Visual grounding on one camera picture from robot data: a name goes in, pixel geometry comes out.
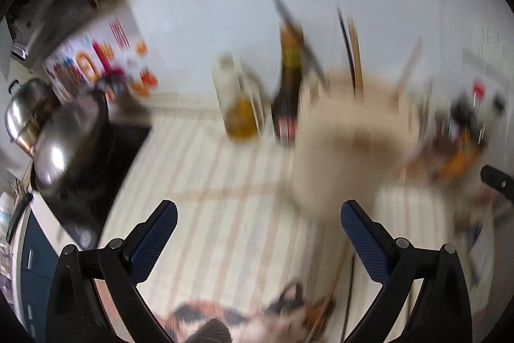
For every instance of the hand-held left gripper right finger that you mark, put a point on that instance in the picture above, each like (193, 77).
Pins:
(363, 242)

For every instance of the black cooktop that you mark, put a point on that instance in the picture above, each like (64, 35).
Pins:
(112, 154)

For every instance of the dark brown chopstick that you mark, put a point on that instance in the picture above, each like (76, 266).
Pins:
(346, 45)

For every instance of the colourful wall sticker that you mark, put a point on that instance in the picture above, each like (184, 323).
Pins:
(92, 61)

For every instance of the cream ribbed utensil holder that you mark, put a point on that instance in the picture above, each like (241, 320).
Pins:
(341, 150)

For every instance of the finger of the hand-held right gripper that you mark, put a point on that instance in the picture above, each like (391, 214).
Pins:
(496, 177)

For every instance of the wok with steel lid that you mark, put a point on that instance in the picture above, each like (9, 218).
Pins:
(68, 150)

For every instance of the clear plastic condiment tray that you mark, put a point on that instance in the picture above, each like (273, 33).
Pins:
(441, 166)

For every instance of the light wooden chopstick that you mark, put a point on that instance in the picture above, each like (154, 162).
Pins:
(409, 65)
(356, 53)

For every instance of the thin black chopstick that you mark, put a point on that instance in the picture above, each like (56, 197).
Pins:
(289, 17)

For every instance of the dark soy bottle orange label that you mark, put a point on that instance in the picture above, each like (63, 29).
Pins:
(466, 122)

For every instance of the cat-shaped mat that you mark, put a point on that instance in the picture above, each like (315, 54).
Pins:
(200, 311)

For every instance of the dark sauce bottle yellow label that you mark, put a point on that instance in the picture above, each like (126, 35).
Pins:
(287, 102)

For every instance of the clear oil bottle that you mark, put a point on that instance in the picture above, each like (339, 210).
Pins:
(241, 114)

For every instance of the blue cabinet drawer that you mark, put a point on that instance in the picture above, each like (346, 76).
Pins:
(34, 262)

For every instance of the striped table mat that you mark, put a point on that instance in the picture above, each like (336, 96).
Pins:
(221, 206)

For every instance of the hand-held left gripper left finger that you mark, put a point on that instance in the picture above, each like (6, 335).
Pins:
(158, 234)

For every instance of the black range hood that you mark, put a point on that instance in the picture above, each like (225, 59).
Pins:
(36, 17)

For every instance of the steel steamer pot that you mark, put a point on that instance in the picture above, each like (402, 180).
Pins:
(26, 114)

